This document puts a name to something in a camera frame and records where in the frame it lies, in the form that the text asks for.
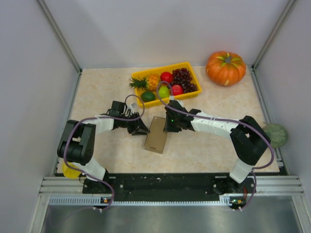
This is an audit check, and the yellow mesh bag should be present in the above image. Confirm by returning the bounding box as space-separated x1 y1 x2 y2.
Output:
62 162 82 179

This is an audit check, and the red apple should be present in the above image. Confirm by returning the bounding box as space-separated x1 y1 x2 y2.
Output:
170 84 184 96
160 71 173 83

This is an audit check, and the red apple back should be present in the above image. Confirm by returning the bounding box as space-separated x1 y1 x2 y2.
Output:
160 71 173 83

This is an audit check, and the orange pumpkin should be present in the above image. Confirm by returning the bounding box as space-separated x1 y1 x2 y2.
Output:
206 51 246 86

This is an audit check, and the green melon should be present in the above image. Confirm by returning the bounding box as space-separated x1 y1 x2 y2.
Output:
263 123 289 148

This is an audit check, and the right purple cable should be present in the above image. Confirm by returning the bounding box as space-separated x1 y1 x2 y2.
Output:
156 81 275 212

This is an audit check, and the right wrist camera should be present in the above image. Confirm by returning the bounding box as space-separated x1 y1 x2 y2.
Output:
169 96 184 107

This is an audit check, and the green pear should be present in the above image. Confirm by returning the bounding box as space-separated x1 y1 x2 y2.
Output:
158 86 170 99

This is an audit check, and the toy pineapple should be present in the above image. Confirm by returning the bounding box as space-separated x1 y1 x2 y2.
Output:
129 73 161 91

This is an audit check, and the dark green lime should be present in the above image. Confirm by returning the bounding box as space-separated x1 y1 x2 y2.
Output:
140 91 156 102

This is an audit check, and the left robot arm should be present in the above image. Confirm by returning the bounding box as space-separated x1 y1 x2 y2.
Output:
57 101 149 188

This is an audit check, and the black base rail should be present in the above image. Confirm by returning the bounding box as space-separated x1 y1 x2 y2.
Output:
82 173 255 201

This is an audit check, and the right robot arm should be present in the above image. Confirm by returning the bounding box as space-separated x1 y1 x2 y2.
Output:
164 100 274 184

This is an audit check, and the red apple front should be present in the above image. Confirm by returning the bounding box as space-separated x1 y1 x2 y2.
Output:
170 84 184 96

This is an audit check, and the yellow plastic tray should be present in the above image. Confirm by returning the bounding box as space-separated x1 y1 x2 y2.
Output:
129 62 202 108

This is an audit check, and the brown cardboard express box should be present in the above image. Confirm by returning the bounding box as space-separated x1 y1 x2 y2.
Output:
144 116 168 154

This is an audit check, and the purple grape bunch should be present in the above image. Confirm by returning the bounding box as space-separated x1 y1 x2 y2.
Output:
171 67 198 94

